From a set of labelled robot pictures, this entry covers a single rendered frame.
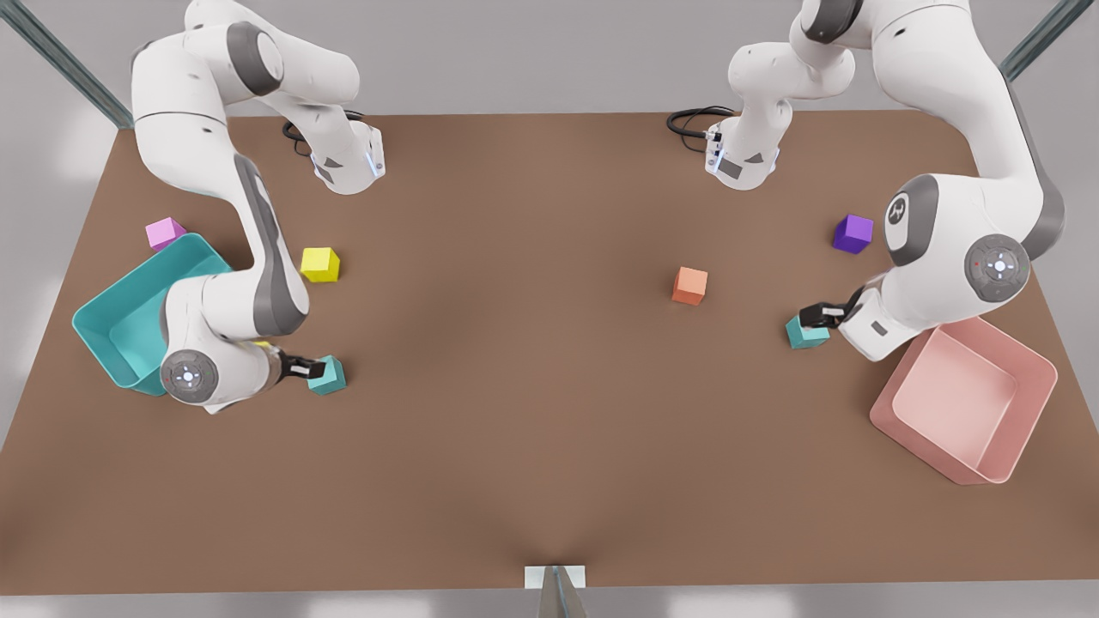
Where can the purple cube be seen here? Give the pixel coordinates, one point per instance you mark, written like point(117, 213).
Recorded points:
point(853, 233)

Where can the orange cube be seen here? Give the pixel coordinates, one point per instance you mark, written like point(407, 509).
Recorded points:
point(689, 285)

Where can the teal blue cube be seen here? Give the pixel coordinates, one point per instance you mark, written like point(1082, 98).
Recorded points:
point(331, 378)
point(805, 335)

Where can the teal rectangular bin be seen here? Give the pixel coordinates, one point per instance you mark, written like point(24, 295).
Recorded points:
point(129, 318)

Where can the silver frame post with foot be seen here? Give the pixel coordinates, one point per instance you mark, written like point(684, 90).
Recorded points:
point(556, 588)

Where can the pink rectangular bin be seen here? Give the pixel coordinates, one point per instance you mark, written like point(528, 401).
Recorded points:
point(966, 399)

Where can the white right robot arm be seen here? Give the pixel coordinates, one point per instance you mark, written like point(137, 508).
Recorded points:
point(185, 129)

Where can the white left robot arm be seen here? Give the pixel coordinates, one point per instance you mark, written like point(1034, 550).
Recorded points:
point(944, 103)

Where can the pink cube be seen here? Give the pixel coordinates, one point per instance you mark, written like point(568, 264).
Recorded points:
point(165, 232)

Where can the yellow cube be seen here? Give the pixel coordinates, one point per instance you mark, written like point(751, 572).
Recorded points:
point(319, 264)

